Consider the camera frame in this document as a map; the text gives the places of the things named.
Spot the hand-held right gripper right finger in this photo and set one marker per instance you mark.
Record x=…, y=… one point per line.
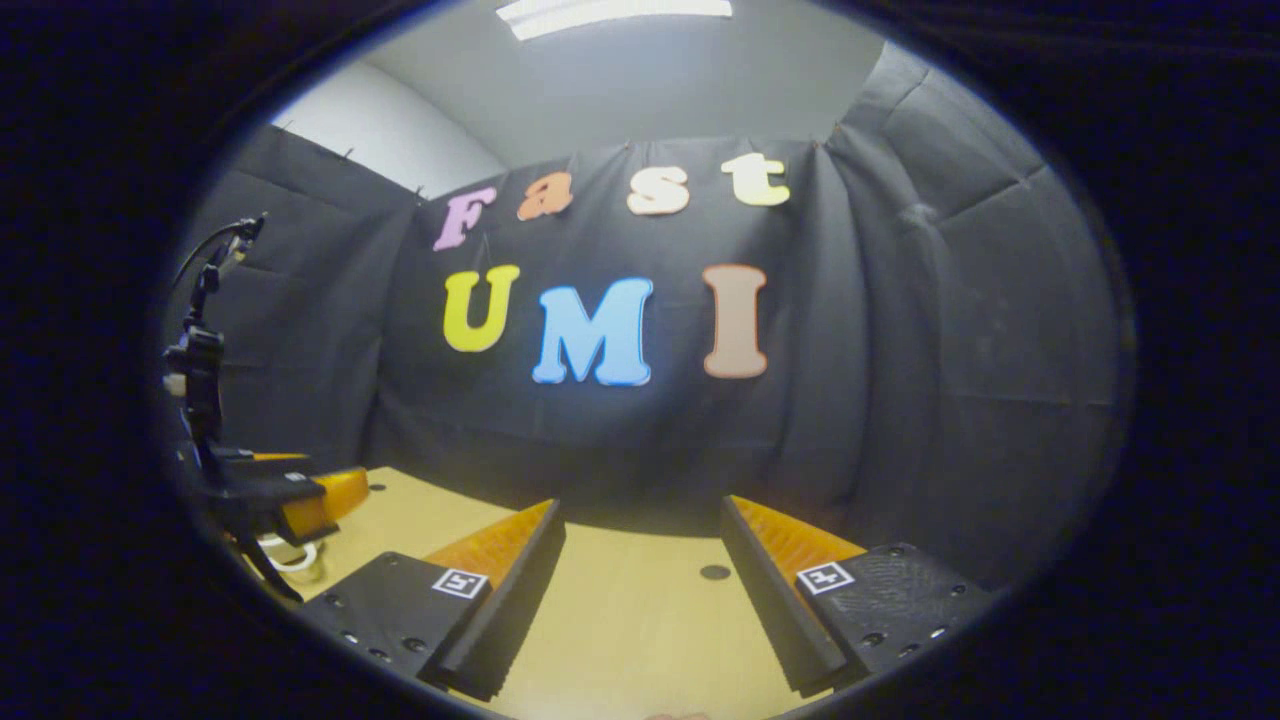
x=765, y=610

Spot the black backdrop cloth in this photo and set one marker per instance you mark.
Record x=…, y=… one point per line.
x=620, y=430

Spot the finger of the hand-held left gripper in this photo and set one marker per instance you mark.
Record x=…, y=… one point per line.
x=275, y=458
x=330, y=500

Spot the ceiling light panel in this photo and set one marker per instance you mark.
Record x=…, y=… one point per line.
x=610, y=15

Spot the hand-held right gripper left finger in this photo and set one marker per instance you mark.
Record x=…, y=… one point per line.
x=520, y=610

